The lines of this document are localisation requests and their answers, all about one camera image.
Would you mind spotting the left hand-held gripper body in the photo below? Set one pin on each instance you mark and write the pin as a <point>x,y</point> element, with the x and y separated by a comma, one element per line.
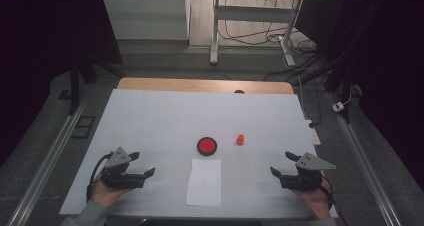
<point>120,179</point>

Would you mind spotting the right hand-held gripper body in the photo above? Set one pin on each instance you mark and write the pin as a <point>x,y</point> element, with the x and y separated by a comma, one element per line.
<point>301,181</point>

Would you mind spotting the orange stamp body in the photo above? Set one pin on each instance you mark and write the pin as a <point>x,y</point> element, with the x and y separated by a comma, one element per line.
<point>240,141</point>

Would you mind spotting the person's left hand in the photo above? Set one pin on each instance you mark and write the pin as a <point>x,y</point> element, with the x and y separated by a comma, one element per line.
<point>105,194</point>

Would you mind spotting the person's right hand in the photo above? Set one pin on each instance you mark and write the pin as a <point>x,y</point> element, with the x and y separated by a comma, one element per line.
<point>316,202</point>

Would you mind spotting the white power strip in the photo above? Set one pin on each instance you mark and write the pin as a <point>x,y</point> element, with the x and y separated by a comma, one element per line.
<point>315,136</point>

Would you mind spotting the large white table cover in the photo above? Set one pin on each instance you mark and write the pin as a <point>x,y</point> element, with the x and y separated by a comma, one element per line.
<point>166,119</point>

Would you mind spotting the white paper sheet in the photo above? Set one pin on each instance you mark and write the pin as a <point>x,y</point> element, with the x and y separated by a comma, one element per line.
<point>204,182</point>

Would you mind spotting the white plug adapter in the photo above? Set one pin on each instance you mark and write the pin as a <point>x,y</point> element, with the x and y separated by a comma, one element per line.
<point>338,107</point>

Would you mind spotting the black metal stand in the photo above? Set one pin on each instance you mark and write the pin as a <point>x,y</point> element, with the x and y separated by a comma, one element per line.
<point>346,102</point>
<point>74,89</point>

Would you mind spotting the black table grommet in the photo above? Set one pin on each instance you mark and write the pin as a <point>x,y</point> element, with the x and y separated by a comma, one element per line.
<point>239,92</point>

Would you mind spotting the grey cabinet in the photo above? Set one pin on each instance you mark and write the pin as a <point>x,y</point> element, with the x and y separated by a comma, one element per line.
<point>146,16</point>

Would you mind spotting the dark curtain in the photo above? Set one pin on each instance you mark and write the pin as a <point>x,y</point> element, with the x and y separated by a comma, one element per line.
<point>33,52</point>
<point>393,52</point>

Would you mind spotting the white-legged desk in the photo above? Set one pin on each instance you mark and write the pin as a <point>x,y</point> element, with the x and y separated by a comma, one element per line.
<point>253,13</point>

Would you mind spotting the black floor frame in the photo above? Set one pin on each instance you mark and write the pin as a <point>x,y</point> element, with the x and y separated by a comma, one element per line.
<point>83,127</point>

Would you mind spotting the aluminium rail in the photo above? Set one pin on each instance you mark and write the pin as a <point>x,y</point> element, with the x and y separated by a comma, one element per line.
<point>50,159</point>
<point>365,166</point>

